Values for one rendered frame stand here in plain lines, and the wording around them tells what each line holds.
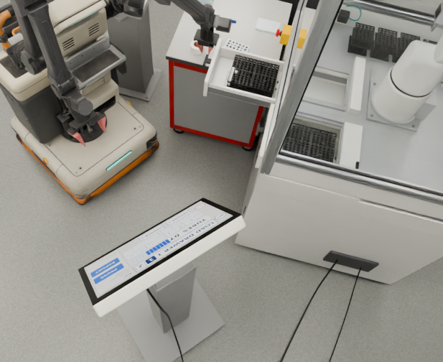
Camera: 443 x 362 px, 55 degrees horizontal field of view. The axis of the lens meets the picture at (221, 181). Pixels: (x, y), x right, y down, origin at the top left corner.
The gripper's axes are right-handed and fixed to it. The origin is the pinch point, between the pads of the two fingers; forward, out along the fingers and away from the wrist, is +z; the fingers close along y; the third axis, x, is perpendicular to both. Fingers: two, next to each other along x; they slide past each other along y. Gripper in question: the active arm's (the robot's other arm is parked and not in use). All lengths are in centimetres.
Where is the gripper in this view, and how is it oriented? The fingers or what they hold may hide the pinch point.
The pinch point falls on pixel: (205, 52)
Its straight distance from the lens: 201.1
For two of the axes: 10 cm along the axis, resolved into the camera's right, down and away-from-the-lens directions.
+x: 2.5, -8.5, 4.7
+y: 9.7, 2.6, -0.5
